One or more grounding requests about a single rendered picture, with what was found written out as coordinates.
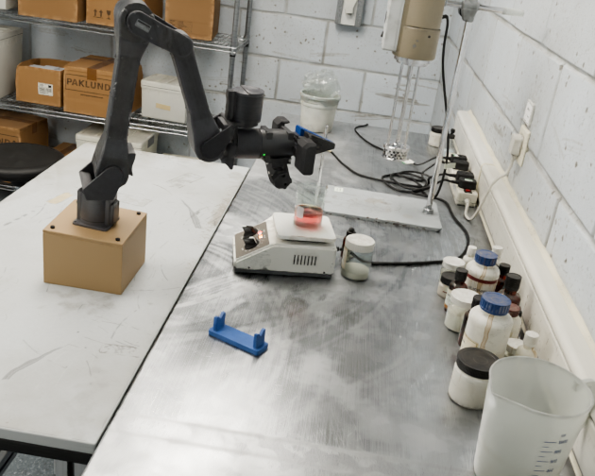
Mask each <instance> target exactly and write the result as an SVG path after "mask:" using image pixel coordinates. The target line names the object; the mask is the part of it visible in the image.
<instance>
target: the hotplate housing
mask: <svg viewBox="0 0 595 476"><path fill-rule="evenodd" d="M266 225H267V232H268V238H269V245H268V246H264V247H262V248H260V249H257V250H255V251H253V252H250V253H248V254H247V255H244V256H242V257H240V258H237V259H236V254H235V236H233V237H232V249H233V266H234V271H235V272H247V273H261V274H275V275H289V276H304V277H319V278H331V277H332V273H333V270H334V265H335V259H336V253H337V251H339V246H336V245H335V243H325V242H312V241H299V240H286V239H279V238H277V237H276V232H275V228H274V222H273V219H271V220H266Z"/></svg>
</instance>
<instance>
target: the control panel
mask: <svg viewBox="0 0 595 476"><path fill-rule="evenodd" d="M253 228H254V229H257V230H258V232H260V231H261V232H262V233H260V234H258V232H257V233H256V234H255V235H253V236H251V237H255V239H257V240H259V242H260V243H259V244H258V245H257V246H255V247H254V248H252V249H245V242H244V240H243V238H244V233H245V232H244V231H241V232H239V233H236V234H234V236H235V254H236V259H237V258H240V257H242V256H244V255H247V254H248V253H250V252H253V251H255V250H257V249H260V248H262V247H266V246H268V245H269V238H268V232H267V225H266V221H265V222H262V223H261V224H259V225H256V226H254V227H253ZM261 235H262V237H261V238H259V236H261Z"/></svg>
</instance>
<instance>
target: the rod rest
mask: <svg viewBox="0 0 595 476"><path fill-rule="evenodd" d="M225 317H226V312H224V311H223V312H221V314H220V316H219V317H218V316H215V317H214V318H213V326H212V327H211V328H209V335H210V336H212V337H215V338H217V339H219V340H221V341H224V342H226V343H228V344H230V345H233V346H235V347H237V348H238V349H242V350H244V351H246V352H249V353H251V354H253V355H255V356H258V355H260V354H261V353H262V352H264V351H265V350H266V349H267V348H268V343H267V342H265V341H264V337H265V328H262V329H261V331H260V333H255V334H254V336H252V335H250V334H247V333H245V332H243V331H239V330H237V329H234V328H233V327H231V326H228V325H226V324H225Z"/></svg>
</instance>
